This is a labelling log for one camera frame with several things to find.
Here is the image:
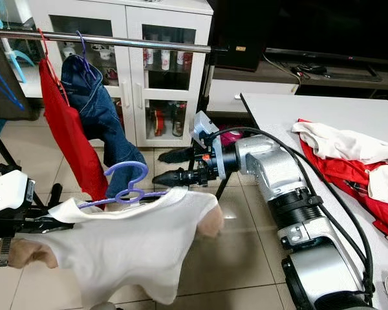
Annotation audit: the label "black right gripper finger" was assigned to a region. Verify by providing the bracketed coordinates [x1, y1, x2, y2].
[158, 147, 200, 165]
[153, 169, 205, 189]

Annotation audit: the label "white shirt tan sleeves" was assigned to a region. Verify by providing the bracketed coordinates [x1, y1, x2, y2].
[13, 187, 226, 306]

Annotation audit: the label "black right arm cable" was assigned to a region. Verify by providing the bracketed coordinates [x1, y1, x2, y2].
[210, 127, 376, 299]

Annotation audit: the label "white glass-door cabinet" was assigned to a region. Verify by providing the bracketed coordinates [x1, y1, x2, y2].
[26, 0, 215, 149]

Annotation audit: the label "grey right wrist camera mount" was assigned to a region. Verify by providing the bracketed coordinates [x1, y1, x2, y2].
[192, 110, 221, 156]

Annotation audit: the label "red shirt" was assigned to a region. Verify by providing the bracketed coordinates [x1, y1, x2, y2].
[297, 118, 388, 250]

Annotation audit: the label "low white drawer unit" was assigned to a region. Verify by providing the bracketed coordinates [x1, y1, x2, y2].
[207, 61, 388, 114]

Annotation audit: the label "blue wire hanger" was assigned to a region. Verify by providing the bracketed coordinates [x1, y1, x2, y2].
[0, 57, 25, 112]

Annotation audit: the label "black speaker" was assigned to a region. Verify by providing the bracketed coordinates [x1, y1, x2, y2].
[210, 0, 270, 72]

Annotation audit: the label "chrome clothes rack black frame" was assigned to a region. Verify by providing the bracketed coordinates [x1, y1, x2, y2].
[0, 29, 228, 200]

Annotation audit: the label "long red garment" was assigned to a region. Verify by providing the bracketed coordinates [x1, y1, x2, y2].
[39, 58, 110, 203]

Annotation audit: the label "white table black legs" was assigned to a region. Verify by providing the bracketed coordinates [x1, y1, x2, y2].
[239, 92, 388, 304]

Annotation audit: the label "black television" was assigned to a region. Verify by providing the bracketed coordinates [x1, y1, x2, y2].
[265, 0, 388, 65]

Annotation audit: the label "blue denim jeans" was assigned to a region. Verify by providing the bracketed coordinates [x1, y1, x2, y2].
[61, 55, 147, 198]

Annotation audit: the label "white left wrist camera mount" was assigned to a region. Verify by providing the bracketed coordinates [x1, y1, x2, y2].
[0, 169, 37, 218]

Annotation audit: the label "red hanger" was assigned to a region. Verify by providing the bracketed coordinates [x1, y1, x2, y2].
[37, 27, 69, 105]

